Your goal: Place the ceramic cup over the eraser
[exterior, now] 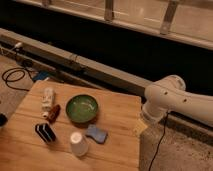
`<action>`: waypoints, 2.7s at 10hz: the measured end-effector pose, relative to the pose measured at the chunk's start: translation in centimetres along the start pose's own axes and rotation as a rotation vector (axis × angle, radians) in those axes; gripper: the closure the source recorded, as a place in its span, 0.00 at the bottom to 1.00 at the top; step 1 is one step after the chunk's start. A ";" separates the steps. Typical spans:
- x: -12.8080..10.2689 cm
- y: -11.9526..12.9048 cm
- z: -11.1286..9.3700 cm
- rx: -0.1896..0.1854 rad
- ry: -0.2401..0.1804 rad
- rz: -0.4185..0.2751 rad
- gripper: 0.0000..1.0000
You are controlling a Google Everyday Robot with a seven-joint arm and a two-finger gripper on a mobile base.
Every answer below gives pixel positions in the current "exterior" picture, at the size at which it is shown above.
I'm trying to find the grey metal floor rail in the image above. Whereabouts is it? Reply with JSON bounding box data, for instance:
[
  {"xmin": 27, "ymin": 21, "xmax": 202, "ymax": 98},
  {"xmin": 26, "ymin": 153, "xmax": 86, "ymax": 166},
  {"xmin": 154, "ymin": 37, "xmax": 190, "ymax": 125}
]
[{"xmin": 0, "ymin": 28, "xmax": 151, "ymax": 96}]

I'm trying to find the blue object on floor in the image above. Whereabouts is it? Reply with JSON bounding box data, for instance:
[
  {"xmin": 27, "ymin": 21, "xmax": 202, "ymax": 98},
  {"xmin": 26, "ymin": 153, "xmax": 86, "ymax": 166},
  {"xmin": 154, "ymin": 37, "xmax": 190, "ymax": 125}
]
[{"xmin": 32, "ymin": 71, "xmax": 49, "ymax": 82}]

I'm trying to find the black object at left edge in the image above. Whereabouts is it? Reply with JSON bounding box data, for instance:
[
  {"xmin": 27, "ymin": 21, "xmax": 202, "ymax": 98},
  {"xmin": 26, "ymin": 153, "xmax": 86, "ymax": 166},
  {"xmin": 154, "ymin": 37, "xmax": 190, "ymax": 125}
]
[{"xmin": 0, "ymin": 113, "xmax": 8, "ymax": 127}]

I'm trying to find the blue sponge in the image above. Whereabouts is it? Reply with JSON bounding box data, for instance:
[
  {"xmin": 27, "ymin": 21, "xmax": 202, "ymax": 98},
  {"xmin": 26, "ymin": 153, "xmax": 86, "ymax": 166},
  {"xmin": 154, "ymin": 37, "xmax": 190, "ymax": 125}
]
[{"xmin": 85, "ymin": 124, "xmax": 108, "ymax": 144}]

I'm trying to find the white tube bottle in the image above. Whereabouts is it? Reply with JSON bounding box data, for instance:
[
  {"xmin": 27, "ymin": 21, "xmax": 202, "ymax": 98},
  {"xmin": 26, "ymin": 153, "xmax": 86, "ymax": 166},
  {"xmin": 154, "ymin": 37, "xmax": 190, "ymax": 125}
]
[{"xmin": 42, "ymin": 87, "xmax": 55, "ymax": 111}]

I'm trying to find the black white striped eraser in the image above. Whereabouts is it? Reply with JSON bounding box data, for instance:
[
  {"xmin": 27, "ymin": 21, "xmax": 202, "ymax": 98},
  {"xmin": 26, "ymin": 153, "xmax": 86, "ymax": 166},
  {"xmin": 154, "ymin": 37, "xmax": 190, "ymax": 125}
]
[{"xmin": 35, "ymin": 123, "xmax": 56, "ymax": 143}]

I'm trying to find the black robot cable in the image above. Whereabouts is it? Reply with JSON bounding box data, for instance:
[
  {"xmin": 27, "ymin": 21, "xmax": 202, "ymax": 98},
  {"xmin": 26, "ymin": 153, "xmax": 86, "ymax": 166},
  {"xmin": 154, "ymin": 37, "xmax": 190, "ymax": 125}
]
[{"xmin": 147, "ymin": 112, "xmax": 170, "ymax": 171}]

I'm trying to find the green bowl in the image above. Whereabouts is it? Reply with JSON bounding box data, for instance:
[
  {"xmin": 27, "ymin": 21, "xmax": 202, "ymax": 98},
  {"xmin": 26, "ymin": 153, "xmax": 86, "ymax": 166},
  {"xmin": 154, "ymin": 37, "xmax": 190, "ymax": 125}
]
[{"xmin": 66, "ymin": 94, "xmax": 99, "ymax": 124}]

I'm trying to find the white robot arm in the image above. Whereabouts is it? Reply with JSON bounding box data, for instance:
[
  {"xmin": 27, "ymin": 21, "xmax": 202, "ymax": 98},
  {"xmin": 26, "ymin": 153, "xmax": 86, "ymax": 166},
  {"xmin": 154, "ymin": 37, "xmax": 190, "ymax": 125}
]
[{"xmin": 133, "ymin": 75, "xmax": 213, "ymax": 137}]

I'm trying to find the black coiled floor cable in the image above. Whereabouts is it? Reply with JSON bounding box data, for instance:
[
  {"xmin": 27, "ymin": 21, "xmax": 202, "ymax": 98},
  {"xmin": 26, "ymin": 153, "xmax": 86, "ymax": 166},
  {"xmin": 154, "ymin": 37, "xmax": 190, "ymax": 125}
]
[{"xmin": 1, "ymin": 59, "xmax": 35, "ymax": 92}]

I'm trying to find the white ceramic cup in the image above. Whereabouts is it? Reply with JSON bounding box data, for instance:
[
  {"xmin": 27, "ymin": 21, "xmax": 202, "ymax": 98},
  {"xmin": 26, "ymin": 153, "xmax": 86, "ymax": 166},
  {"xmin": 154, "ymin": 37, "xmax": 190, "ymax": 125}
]
[{"xmin": 70, "ymin": 132, "xmax": 89, "ymax": 157}]

